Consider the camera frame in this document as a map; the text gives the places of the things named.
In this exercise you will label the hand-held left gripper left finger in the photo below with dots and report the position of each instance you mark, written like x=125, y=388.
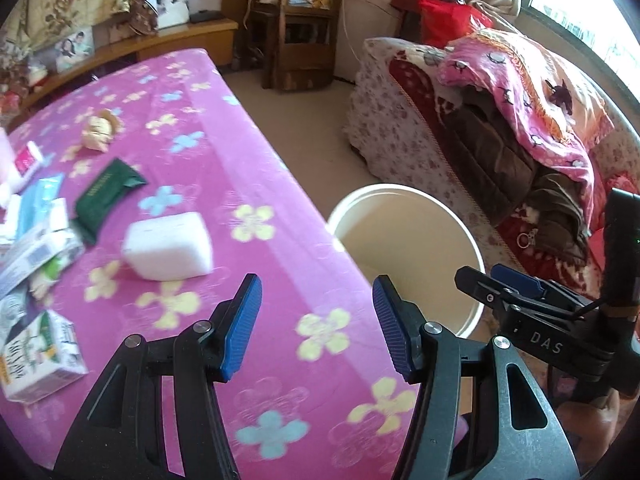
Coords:
x=242, y=325

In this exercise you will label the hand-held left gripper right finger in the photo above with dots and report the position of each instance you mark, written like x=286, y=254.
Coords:
x=390, y=325

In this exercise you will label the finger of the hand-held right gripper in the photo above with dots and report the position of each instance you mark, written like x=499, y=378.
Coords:
x=480, y=285
x=517, y=277

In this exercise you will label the white round bucket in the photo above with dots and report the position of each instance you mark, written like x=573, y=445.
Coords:
x=400, y=240

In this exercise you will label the blue white medicine box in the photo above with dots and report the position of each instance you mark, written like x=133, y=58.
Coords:
x=30, y=257

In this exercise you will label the person's right hand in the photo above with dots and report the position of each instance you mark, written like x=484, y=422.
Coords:
x=590, y=422

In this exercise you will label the brown jacket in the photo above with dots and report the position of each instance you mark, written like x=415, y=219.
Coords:
x=495, y=150

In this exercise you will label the pink floral tablecloth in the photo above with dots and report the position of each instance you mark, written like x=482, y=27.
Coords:
x=280, y=170

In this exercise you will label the floral covered sofa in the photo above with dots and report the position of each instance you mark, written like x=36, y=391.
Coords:
x=400, y=130

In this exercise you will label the dark green packet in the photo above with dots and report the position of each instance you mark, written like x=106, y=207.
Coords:
x=105, y=199

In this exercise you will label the green white tissue pack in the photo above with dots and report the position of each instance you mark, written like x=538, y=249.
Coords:
x=57, y=267

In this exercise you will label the pink printed blanket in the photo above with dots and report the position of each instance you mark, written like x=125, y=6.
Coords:
x=520, y=80

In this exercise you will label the green white milk carton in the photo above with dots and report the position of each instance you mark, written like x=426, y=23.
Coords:
x=40, y=360

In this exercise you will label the blue plastic packet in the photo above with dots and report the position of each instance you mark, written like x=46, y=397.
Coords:
x=42, y=202

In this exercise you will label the crumpled tan paper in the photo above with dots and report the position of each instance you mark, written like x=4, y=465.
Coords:
x=101, y=130

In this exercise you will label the red plastic bag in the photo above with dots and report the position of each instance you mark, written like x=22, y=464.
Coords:
x=450, y=20

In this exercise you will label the white bottle pink label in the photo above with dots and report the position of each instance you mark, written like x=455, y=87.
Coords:
x=30, y=161

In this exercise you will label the wooden chair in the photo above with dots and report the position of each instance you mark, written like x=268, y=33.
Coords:
x=300, y=60

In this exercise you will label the window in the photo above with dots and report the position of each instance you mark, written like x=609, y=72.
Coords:
x=585, y=5

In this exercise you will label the clutter of plastic bags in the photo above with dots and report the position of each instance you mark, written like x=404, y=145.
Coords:
x=20, y=75

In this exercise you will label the beige floral curtain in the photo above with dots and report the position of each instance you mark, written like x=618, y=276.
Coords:
x=65, y=0

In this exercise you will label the photo frame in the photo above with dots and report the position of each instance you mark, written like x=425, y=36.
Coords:
x=74, y=50

